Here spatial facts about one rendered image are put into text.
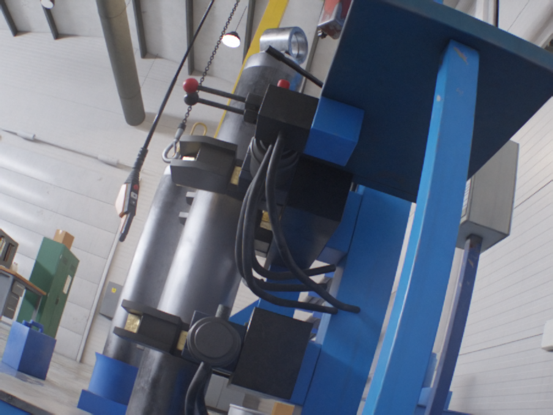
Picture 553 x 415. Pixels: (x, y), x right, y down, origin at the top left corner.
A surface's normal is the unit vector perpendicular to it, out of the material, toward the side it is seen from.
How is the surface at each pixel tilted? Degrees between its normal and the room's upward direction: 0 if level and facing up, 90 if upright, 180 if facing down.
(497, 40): 90
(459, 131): 90
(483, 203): 90
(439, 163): 90
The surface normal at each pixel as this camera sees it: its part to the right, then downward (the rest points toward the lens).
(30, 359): 0.83, 0.07
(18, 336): -0.48, -0.41
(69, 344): 0.09, -0.29
